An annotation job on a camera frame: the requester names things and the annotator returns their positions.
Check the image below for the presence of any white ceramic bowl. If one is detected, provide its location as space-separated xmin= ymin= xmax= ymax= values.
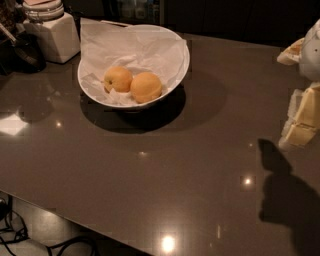
xmin=77 ymin=23 xmax=191 ymax=111

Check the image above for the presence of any black floor cable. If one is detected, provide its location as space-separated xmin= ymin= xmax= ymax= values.
xmin=0 ymin=196 xmax=101 ymax=256

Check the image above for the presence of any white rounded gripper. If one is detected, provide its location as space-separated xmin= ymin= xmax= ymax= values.
xmin=277 ymin=19 xmax=320 ymax=150

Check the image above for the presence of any white crumpled paper liner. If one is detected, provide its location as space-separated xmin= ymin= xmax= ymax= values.
xmin=79 ymin=17 xmax=189 ymax=107

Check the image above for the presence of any white square ceramic jar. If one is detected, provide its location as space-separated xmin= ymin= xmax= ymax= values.
xmin=22 ymin=0 xmax=80 ymax=64

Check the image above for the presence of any black kettle with handle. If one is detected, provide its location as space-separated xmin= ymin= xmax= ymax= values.
xmin=0 ymin=0 xmax=47 ymax=75

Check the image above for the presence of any orange fruit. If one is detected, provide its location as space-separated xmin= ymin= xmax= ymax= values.
xmin=104 ymin=66 xmax=133 ymax=93
xmin=130 ymin=72 xmax=162 ymax=103

